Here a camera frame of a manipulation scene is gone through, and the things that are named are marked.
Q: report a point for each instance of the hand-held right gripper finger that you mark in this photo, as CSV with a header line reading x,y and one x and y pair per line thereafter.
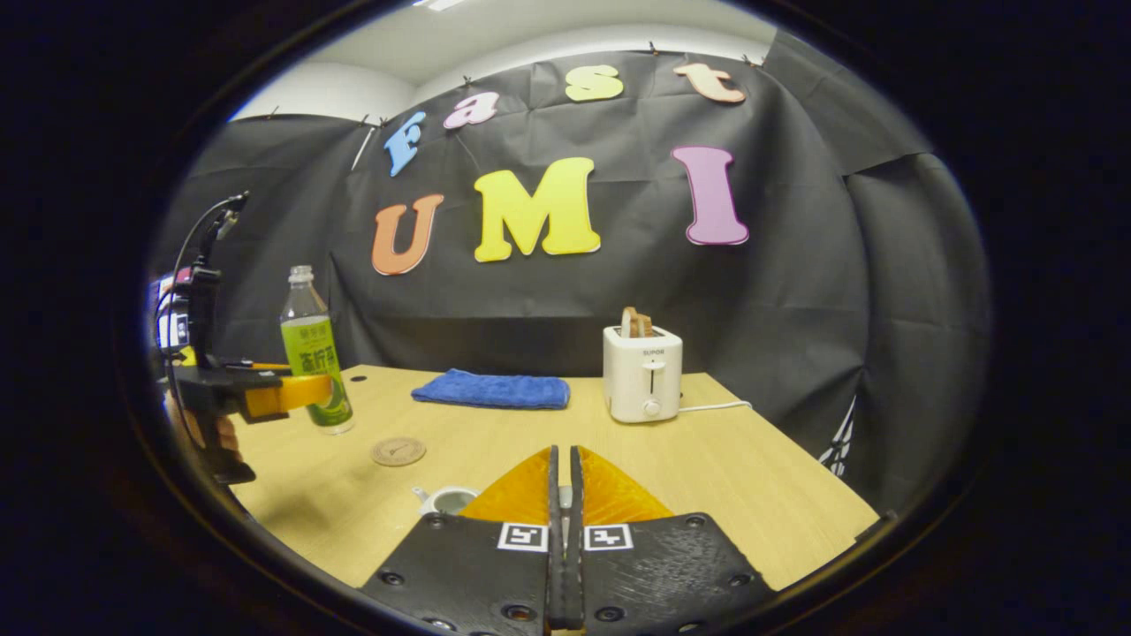
x,y
556,583
574,583

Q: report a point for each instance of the computer monitor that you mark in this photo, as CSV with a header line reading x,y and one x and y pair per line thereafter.
x,y
168,329

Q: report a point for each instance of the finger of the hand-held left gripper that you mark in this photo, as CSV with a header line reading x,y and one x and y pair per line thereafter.
x,y
256,366
283,396

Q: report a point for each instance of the clear water bottle green label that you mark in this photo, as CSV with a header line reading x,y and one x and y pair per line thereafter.
x,y
309,344

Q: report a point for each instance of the white toaster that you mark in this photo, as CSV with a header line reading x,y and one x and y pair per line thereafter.
x,y
642,375

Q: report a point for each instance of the white ceramic teacup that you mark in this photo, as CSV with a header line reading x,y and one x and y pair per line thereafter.
x,y
446,501

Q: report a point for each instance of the round cork coaster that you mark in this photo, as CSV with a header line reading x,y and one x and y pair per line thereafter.
x,y
398,451

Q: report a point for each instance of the toasted bread slice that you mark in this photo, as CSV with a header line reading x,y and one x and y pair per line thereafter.
x,y
636,322

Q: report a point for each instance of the blue folded towel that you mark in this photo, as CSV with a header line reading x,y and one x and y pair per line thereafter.
x,y
490,389

